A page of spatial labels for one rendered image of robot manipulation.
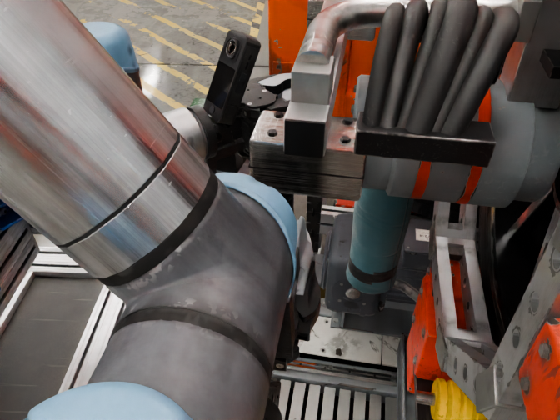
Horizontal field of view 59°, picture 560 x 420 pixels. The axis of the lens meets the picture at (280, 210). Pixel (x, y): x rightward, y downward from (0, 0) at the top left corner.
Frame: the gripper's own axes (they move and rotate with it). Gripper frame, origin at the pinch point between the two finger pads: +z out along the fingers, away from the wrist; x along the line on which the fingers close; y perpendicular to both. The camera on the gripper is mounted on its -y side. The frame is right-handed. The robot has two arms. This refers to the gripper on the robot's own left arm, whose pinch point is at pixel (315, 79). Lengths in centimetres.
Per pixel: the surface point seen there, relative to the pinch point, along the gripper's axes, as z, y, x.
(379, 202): 1.3, 14.5, 14.2
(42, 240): -38, 82, -94
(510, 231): 16.5, 18.7, 27.2
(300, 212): 41, 82, -56
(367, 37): 3.1, -7.5, 6.6
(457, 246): 10.7, 21.8, 23.0
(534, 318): -16.2, -2.8, 44.8
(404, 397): 10, 67, 22
